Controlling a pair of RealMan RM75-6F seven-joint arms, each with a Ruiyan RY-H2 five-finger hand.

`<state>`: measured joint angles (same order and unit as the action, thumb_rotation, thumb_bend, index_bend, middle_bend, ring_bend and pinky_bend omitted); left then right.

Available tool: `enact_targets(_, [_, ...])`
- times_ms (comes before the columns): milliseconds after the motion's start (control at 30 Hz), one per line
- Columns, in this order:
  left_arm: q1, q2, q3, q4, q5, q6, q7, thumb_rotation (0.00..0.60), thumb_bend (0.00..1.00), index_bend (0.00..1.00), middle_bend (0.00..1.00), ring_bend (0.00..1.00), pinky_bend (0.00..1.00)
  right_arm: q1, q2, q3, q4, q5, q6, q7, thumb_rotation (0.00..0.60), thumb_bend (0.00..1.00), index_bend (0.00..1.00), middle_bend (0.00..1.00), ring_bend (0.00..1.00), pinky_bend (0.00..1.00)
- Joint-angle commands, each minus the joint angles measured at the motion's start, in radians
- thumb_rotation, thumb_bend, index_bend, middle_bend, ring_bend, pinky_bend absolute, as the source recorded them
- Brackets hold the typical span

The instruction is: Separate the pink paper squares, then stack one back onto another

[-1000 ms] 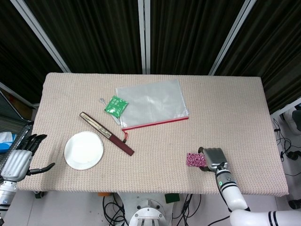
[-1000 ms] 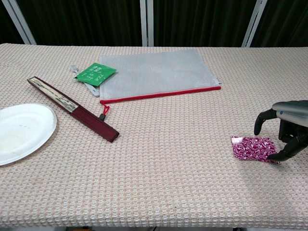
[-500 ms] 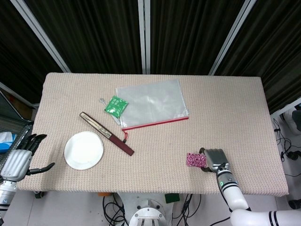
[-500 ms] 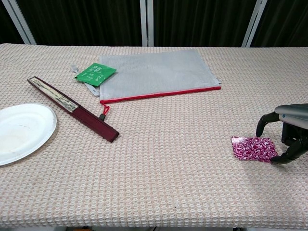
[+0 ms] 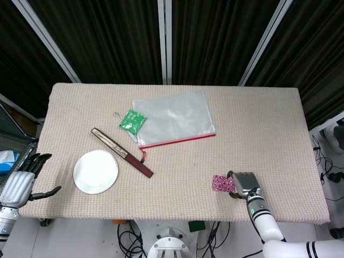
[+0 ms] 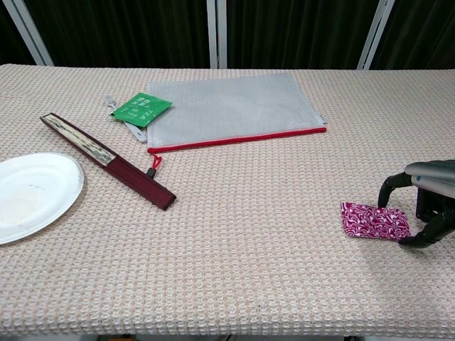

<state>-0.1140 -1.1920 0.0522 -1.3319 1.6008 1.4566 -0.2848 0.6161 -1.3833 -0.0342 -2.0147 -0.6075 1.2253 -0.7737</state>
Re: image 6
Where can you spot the dark red folding fan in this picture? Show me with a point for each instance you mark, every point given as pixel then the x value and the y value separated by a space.
pixel 142 181

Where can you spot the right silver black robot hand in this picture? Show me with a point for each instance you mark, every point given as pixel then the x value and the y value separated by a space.
pixel 435 175

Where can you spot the grey mesh pouch red zipper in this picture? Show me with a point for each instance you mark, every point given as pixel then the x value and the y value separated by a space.
pixel 231 106

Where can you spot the white partition post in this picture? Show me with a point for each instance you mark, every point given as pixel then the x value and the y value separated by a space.
pixel 34 39
pixel 375 35
pixel 217 35

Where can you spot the green sachet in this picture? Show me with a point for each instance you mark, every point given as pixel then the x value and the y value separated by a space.
pixel 142 108

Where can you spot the beige waffle tablecloth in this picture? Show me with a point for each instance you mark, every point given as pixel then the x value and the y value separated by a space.
pixel 249 248

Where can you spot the magenta patterned packet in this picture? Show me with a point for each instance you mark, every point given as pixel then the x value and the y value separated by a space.
pixel 373 222

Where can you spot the white paper plate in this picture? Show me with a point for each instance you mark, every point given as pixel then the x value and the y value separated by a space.
pixel 32 195

